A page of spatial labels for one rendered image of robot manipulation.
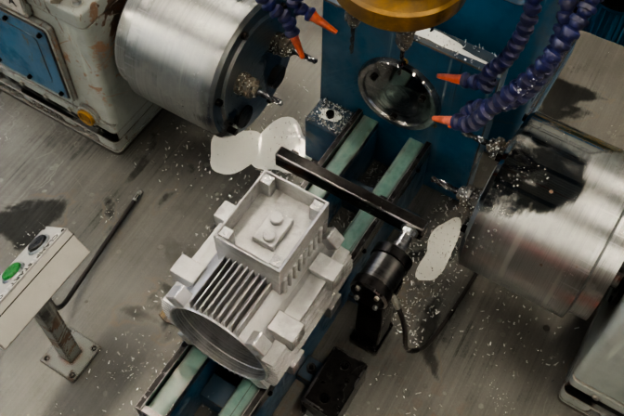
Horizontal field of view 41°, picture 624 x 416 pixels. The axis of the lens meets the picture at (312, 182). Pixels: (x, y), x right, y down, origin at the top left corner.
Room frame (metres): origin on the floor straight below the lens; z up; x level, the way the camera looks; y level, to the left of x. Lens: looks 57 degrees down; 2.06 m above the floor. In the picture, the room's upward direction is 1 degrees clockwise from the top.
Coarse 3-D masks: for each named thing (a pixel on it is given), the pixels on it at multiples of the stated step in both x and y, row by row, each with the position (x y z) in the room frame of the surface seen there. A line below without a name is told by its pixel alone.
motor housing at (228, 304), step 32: (224, 256) 0.51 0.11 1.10; (192, 288) 0.48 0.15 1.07; (224, 288) 0.46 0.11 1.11; (256, 288) 0.47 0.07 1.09; (288, 288) 0.48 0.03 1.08; (320, 288) 0.48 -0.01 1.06; (192, 320) 0.47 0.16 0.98; (224, 320) 0.42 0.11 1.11; (256, 320) 0.43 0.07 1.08; (224, 352) 0.44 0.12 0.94; (288, 352) 0.41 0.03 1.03
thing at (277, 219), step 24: (264, 192) 0.60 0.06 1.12; (288, 192) 0.60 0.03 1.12; (240, 216) 0.56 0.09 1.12; (264, 216) 0.56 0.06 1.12; (288, 216) 0.56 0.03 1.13; (312, 216) 0.56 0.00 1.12; (216, 240) 0.51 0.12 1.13; (240, 240) 0.53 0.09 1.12; (264, 240) 0.52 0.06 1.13; (288, 240) 0.53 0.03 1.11; (312, 240) 0.53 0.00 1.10; (264, 264) 0.48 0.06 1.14; (288, 264) 0.48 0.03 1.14
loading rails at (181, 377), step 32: (352, 128) 0.86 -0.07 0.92; (320, 160) 0.78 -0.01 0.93; (352, 160) 0.80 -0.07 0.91; (416, 160) 0.79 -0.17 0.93; (320, 192) 0.73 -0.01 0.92; (384, 192) 0.73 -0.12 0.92; (416, 192) 0.80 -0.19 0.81; (352, 224) 0.67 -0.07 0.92; (384, 224) 0.69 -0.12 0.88; (352, 256) 0.60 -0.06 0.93; (320, 320) 0.52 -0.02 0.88; (192, 352) 0.45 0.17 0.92; (160, 384) 0.40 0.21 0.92; (192, 384) 0.41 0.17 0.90; (224, 384) 0.43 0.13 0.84; (288, 384) 0.44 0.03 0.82
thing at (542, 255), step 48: (528, 144) 0.65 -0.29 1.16; (576, 144) 0.66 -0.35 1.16; (480, 192) 0.63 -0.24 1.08; (528, 192) 0.59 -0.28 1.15; (576, 192) 0.58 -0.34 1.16; (480, 240) 0.55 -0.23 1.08; (528, 240) 0.53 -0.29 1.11; (576, 240) 0.52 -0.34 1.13; (528, 288) 0.50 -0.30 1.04; (576, 288) 0.48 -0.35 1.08
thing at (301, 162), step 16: (288, 160) 0.71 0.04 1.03; (304, 160) 0.71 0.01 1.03; (304, 176) 0.70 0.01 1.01; (320, 176) 0.68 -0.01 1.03; (336, 176) 0.68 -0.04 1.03; (336, 192) 0.67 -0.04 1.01; (352, 192) 0.66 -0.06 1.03; (368, 192) 0.66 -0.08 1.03; (368, 208) 0.64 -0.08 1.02; (384, 208) 0.63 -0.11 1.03; (400, 208) 0.63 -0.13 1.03; (400, 224) 0.61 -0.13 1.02; (416, 224) 0.60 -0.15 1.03
